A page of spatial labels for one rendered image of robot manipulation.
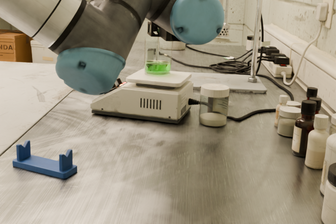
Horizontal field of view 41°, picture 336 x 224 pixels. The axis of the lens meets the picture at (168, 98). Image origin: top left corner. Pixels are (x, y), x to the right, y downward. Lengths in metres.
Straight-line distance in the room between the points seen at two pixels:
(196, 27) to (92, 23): 0.15
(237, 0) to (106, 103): 2.47
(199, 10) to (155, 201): 0.26
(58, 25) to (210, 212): 0.30
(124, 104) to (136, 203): 0.38
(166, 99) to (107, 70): 0.40
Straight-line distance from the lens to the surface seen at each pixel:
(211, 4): 0.62
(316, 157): 0.77
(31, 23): 0.53
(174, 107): 0.92
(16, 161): 0.73
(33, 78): 1.34
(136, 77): 0.95
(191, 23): 0.61
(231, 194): 0.65
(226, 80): 1.34
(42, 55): 3.22
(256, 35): 1.32
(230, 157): 0.78
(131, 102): 0.94
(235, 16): 3.35
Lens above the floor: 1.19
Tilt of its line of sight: 15 degrees down
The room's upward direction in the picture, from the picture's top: 2 degrees clockwise
